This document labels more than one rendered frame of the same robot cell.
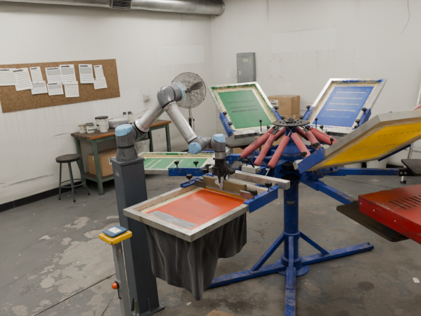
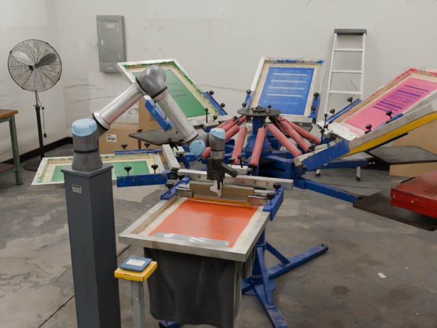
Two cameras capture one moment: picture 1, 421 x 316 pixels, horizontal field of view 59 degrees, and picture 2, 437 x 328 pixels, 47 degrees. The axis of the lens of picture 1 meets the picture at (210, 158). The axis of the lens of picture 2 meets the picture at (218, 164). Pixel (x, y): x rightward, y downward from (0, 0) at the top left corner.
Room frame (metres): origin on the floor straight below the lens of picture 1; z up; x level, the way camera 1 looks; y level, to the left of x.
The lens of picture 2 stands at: (0.05, 1.04, 1.93)
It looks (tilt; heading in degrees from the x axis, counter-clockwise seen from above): 17 degrees down; 334
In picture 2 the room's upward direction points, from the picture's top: straight up
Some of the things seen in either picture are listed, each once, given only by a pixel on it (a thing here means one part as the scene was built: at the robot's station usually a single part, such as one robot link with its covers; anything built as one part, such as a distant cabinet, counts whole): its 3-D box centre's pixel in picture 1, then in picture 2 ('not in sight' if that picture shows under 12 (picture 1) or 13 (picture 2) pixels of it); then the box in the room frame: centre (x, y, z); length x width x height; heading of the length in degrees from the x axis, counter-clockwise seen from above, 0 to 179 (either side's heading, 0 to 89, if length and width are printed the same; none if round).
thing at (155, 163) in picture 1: (185, 153); (123, 155); (3.16, 0.22, 1.05); 1.08 x 0.61 x 0.23; 76
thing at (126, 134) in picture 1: (124, 135); (85, 134); (2.52, 0.58, 1.37); 0.13 x 0.12 x 0.14; 154
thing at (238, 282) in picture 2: (223, 249); (245, 268); (2.00, -0.05, 0.74); 0.46 x 0.04 x 0.42; 136
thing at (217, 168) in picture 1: (220, 166); (216, 168); (2.36, -0.06, 1.15); 0.09 x 0.08 x 0.12; 46
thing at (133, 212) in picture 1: (202, 202); (209, 215); (2.18, 0.07, 0.97); 0.79 x 0.58 x 0.04; 136
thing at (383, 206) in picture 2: (341, 195); (339, 192); (2.30, -0.85, 0.91); 1.34 x 0.40 x 0.08; 16
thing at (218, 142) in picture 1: (218, 143); (216, 139); (2.35, -0.06, 1.31); 0.09 x 0.08 x 0.11; 64
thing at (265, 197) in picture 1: (261, 199); (273, 204); (2.16, -0.30, 0.98); 0.30 x 0.05 x 0.07; 136
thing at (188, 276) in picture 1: (170, 255); (188, 286); (1.97, 0.27, 0.74); 0.45 x 0.03 x 0.43; 46
